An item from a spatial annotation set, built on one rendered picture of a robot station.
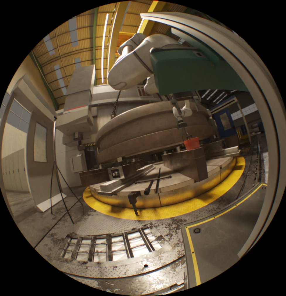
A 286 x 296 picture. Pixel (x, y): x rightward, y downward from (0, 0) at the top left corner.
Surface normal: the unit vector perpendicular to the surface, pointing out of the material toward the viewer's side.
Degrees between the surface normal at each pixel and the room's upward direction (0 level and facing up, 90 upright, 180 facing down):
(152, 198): 90
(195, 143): 97
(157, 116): 90
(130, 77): 164
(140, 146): 90
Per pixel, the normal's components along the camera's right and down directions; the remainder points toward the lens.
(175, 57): -0.20, -0.07
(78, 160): 0.30, -0.17
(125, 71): -0.19, 0.80
